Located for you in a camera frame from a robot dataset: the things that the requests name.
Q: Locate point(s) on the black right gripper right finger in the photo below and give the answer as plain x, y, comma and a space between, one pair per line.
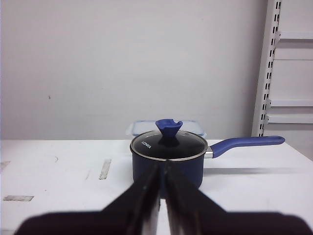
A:
190, 212

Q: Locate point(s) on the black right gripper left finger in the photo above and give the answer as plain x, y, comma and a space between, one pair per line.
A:
134, 212

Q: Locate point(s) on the dark blue saucepan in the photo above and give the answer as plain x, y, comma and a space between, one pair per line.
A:
193, 169

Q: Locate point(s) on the glass pot lid blue knob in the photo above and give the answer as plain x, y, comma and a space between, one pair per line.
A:
169, 142

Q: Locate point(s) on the clear plastic container blue rim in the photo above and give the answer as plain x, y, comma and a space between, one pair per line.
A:
140, 126

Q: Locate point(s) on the white slotted shelf rack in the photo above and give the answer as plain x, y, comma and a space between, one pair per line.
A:
284, 98

